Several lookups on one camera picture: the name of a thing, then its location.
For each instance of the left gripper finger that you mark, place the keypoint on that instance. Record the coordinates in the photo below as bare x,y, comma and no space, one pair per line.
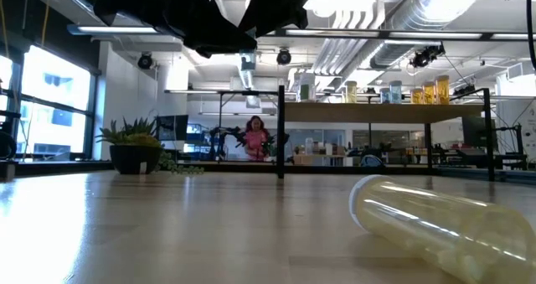
280,5
218,37

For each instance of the blue pill bottle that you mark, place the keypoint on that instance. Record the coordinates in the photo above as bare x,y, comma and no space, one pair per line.
395,93

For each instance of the large pale yellow pill bottle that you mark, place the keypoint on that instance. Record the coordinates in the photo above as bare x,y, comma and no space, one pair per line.
439,229

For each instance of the black background robot arm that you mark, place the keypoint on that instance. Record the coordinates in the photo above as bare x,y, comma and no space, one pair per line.
228,131

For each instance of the wooden shelf board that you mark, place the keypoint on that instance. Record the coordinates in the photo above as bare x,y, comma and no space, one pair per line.
377,113

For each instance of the white LED light strip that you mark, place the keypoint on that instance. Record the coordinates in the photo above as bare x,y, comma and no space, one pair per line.
433,35
508,36
117,29
335,32

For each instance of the black ceiling spotlight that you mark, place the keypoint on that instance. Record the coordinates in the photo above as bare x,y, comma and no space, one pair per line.
145,60
284,56

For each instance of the black computer monitor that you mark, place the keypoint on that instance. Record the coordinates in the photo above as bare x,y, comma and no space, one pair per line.
171,127
473,129

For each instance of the person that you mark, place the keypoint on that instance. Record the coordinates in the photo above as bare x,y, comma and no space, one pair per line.
256,141

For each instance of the large window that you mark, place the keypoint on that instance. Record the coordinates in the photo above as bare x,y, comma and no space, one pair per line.
54,79

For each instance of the potted succulent plant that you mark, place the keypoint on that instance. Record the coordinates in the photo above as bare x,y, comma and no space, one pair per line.
134,158

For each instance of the wooden background table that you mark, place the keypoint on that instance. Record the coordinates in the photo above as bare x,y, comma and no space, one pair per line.
305,159

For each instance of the blue round chair back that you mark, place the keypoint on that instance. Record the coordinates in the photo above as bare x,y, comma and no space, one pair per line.
372,161

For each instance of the black background table frame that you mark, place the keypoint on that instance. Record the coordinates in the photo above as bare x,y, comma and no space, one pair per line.
234,92

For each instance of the black overhead frame bar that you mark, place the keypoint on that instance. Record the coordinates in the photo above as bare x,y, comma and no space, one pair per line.
383,33

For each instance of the black metal shelf frame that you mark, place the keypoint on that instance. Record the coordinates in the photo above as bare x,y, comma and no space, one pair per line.
280,129

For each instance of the silver ventilation duct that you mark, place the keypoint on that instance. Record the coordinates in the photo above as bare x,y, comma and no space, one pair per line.
431,7

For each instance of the black overhead camera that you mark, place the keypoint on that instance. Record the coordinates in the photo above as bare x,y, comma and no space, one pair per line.
425,57

